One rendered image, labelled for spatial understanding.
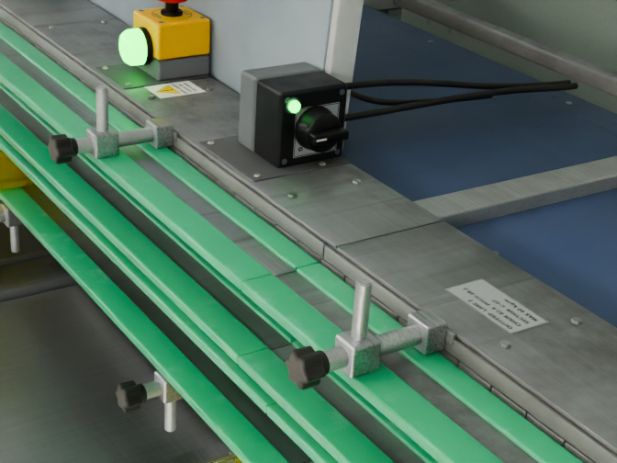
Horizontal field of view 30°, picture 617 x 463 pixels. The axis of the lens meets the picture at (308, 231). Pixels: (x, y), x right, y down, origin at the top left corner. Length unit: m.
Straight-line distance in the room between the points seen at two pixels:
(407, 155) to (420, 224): 0.22
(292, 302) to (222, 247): 0.11
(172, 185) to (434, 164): 0.29
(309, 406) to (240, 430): 0.15
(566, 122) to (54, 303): 0.69
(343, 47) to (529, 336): 0.43
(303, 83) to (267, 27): 0.16
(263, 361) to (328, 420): 0.10
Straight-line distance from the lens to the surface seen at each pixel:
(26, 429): 1.31
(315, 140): 1.11
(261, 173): 1.13
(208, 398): 1.12
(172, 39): 1.37
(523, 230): 1.12
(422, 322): 0.88
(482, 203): 1.12
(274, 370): 0.99
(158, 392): 1.17
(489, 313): 0.92
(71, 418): 1.32
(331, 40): 1.19
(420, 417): 0.82
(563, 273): 1.05
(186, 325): 1.09
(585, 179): 1.22
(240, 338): 1.03
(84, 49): 1.50
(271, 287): 0.96
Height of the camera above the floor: 1.41
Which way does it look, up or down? 31 degrees down
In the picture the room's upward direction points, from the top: 103 degrees counter-clockwise
